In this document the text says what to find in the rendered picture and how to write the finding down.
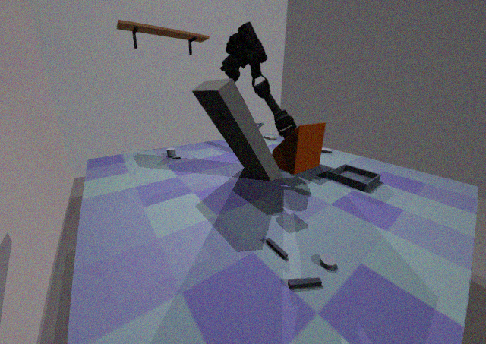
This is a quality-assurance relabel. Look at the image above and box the beige rectangular panel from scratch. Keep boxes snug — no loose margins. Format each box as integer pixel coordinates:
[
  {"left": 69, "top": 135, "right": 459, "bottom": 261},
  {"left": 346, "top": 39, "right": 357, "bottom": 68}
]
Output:
[{"left": 192, "top": 78, "right": 283, "bottom": 181}]

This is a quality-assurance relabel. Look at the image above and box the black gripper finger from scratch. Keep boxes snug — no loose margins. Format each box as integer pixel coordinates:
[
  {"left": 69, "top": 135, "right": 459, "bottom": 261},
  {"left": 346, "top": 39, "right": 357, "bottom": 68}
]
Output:
[
  {"left": 222, "top": 45, "right": 245, "bottom": 65},
  {"left": 220, "top": 64, "right": 239, "bottom": 75}
]

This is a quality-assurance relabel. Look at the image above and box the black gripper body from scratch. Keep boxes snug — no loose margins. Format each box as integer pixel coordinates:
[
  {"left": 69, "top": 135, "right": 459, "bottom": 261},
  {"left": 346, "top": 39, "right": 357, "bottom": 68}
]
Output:
[{"left": 225, "top": 31, "right": 257, "bottom": 82}]

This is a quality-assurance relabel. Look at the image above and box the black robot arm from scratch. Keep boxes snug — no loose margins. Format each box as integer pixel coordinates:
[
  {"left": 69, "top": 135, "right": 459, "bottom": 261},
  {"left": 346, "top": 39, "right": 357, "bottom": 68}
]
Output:
[{"left": 226, "top": 22, "right": 296, "bottom": 139}]

